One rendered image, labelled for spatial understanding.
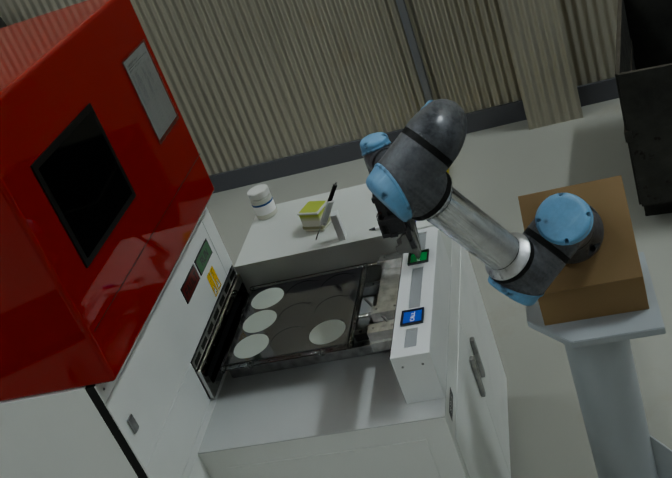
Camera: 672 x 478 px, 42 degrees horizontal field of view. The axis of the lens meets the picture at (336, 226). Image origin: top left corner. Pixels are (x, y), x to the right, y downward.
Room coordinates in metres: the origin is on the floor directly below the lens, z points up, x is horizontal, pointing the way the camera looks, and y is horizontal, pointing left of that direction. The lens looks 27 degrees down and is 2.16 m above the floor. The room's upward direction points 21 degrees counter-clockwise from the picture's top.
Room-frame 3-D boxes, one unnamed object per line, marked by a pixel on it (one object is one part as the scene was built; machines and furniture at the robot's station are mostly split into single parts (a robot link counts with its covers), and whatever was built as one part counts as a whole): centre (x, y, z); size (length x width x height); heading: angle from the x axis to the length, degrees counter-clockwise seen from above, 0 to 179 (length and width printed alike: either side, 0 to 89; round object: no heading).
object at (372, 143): (1.98, -0.16, 1.27); 0.09 x 0.08 x 0.11; 11
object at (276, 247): (2.37, -0.02, 0.89); 0.62 x 0.35 x 0.14; 72
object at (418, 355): (1.86, -0.14, 0.89); 0.55 x 0.09 x 0.14; 162
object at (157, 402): (1.92, 0.46, 1.02); 0.81 x 0.03 x 0.40; 162
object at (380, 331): (1.82, -0.02, 0.89); 0.08 x 0.03 x 0.03; 72
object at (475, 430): (2.08, 0.06, 0.41); 0.96 x 0.64 x 0.82; 162
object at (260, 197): (2.56, 0.19, 1.01); 0.07 x 0.07 x 0.10
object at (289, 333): (2.04, 0.19, 0.90); 0.34 x 0.34 x 0.01; 72
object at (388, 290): (1.97, -0.07, 0.87); 0.36 x 0.08 x 0.03; 162
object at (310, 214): (2.36, 0.05, 1.00); 0.07 x 0.07 x 0.07; 52
